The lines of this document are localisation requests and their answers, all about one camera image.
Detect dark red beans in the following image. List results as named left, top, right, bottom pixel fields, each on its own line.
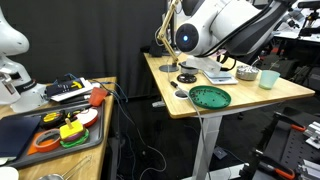
left=192, top=87, right=229, bottom=106

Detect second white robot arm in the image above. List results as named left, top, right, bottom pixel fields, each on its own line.
left=0, top=9, right=48, bottom=113

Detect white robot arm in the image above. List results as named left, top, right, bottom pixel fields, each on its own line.
left=175, top=0, right=296, bottom=57

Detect green plastic plate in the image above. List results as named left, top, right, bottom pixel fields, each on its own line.
left=188, top=85, right=232, bottom=110

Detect orange plastic cup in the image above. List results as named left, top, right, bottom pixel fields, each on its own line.
left=88, top=87, right=107, bottom=107

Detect teal translucent cup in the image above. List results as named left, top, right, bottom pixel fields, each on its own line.
left=259, top=70, right=280, bottom=90

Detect white ringed desk grommet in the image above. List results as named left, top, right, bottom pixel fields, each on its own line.
left=173, top=90, right=188, bottom=100

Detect black and wood desk lamp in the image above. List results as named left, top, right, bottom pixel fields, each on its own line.
left=156, top=0, right=180, bottom=72

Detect black round lid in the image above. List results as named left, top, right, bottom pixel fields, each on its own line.
left=177, top=74, right=197, bottom=84

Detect white digital kitchen scale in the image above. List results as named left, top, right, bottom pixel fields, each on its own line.
left=204, top=71, right=238, bottom=85

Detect red white round disc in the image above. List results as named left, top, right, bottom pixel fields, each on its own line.
left=76, top=108, right=98, bottom=128

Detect metal tin bowl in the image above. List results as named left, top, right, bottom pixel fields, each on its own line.
left=236, top=65, right=259, bottom=81

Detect toy stacked burger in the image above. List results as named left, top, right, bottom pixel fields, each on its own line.
left=59, top=118, right=89, bottom=148

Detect black controller box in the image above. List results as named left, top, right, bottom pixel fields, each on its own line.
left=46, top=79, right=84, bottom=97

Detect dark grey tray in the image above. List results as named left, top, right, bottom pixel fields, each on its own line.
left=6, top=102, right=104, bottom=169

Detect yellow black tape measure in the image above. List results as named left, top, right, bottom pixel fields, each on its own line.
left=39, top=110, right=66, bottom=129

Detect metal strainer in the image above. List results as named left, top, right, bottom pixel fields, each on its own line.
left=38, top=155, right=92, bottom=180

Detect orange tape roll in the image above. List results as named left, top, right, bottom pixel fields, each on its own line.
left=33, top=129, right=60, bottom=152

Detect dark blue notebook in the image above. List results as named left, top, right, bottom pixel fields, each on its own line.
left=0, top=116, right=40, bottom=159

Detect grey lamp cable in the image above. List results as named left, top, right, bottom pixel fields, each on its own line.
left=165, top=54, right=214, bottom=180

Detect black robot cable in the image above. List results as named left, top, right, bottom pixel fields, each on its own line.
left=199, top=0, right=278, bottom=73

